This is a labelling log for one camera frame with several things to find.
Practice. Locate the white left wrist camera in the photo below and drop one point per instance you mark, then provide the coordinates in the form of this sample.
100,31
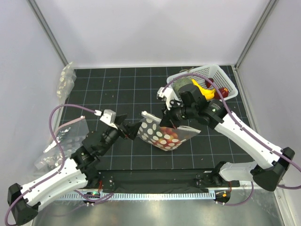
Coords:
107,116

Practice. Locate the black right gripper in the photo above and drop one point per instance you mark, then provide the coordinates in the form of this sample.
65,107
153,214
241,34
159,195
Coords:
169,120

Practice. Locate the green netted melon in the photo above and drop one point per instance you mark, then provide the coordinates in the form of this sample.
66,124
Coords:
181,82

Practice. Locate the aluminium corner post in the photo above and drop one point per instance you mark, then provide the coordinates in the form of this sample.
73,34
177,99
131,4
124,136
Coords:
256,31
46,28

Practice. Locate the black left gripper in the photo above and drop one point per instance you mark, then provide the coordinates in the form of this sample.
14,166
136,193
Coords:
132,129

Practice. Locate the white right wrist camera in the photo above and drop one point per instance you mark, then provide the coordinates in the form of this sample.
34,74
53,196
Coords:
168,96

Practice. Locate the red lychee cluster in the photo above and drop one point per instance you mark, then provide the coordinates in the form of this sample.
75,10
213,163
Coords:
164,136

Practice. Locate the aluminium corner post right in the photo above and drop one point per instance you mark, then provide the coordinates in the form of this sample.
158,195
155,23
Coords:
256,31

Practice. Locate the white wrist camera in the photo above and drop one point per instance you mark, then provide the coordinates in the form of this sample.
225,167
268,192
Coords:
107,116
168,96

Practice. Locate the yellow banana bunch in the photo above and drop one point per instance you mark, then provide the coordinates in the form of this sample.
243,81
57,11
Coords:
208,94

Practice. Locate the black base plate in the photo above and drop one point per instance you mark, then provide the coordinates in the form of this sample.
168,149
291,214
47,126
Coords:
158,181

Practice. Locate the white plastic basket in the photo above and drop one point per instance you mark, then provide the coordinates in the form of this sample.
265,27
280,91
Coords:
221,79

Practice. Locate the clear dotted zip bag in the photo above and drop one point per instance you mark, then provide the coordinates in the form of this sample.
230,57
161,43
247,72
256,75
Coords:
150,123

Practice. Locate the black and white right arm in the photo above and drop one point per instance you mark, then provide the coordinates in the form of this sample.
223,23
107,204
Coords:
270,162

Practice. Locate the white slotted cable duct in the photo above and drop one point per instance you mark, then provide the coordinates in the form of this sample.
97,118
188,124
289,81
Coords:
156,197

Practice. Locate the clear bag of snacks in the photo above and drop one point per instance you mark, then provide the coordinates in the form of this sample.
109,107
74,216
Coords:
66,83

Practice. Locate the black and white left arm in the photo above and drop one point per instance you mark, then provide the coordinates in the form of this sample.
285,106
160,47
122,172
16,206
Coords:
75,172

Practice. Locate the aluminium corner post left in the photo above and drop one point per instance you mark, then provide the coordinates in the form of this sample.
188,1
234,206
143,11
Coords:
46,28

